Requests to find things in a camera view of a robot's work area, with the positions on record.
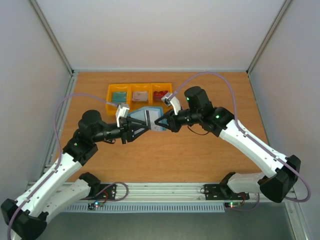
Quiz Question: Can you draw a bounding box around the middle yellow bin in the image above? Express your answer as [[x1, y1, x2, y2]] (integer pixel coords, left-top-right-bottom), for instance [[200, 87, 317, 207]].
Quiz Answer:
[[128, 83, 152, 111]]

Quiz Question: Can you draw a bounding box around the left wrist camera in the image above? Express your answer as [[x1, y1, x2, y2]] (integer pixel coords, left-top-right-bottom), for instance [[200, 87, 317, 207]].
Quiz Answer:
[[115, 103, 130, 128]]

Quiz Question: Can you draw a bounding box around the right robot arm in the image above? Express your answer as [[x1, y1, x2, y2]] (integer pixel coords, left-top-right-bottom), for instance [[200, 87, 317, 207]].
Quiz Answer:
[[155, 86, 301, 203]]

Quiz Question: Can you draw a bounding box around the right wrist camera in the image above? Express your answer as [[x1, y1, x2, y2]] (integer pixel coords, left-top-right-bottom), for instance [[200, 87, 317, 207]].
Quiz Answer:
[[161, 92, 182, 116]]

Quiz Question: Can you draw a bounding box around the grey slotted cable duct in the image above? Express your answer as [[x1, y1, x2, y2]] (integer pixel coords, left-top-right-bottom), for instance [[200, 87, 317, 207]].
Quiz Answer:
[[64, 202, 225, 214]]

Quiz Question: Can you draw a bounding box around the circuit board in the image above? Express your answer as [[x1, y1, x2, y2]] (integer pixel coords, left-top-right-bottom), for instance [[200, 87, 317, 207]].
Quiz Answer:
[[224, 201, 243, 209], [87, 201, 105, 211]]

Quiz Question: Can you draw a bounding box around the white card black stripe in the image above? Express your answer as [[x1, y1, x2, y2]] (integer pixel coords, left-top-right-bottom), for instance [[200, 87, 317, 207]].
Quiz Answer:
[[145, 108, 162, 132]]

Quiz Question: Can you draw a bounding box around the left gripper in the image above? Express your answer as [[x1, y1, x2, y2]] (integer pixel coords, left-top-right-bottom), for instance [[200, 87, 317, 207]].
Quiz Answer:
[[92, 116, 149, 145]]

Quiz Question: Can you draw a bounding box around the right circuit board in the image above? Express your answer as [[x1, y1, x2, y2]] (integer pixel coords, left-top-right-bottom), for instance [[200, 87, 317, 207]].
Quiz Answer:
[[224, 201, 243, 209]]

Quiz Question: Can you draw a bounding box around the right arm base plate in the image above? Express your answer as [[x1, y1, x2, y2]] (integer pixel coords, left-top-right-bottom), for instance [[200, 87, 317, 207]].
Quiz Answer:
[[200, 183, 250, 201]]

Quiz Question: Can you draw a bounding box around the aluminium front rail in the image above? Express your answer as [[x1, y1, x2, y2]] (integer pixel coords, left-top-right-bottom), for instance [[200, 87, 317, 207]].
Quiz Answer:
[[23, 181, 298, 203]]

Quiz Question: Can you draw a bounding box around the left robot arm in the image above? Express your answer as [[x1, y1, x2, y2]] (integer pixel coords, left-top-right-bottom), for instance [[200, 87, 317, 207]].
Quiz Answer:
[[0, 109, 150, 240]]

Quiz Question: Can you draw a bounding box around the teal card holder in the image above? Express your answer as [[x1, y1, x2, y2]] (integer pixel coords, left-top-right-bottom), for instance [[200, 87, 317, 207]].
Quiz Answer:
[[128, 106, 164, 122]]

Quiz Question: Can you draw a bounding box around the white pink cards stack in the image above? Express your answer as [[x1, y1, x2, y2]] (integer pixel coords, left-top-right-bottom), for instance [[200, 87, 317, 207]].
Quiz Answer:
[[131, 91, 149, 102]]

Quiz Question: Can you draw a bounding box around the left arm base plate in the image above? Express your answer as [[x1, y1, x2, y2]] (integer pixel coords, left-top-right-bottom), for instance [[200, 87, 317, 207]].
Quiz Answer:
[[82, 184, 117, 201]]

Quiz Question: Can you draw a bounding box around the teal cards stack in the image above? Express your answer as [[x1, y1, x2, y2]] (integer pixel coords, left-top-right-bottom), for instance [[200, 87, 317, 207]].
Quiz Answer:
[[111, 91, 127, 104]]

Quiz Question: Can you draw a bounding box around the red cards stack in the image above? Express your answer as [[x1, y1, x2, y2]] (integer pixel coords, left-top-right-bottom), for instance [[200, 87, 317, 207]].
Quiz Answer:
[[152, 90, 168, 102]]

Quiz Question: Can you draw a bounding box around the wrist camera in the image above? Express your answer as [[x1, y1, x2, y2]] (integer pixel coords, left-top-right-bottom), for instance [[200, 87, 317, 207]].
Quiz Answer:
[[161, 92, 182, 116], [115, 103, 130, 128]]

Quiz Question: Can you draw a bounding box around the left circuit board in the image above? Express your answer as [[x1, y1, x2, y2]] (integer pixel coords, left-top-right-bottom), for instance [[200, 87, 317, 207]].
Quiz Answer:
[[87, 201, 105, 211]]

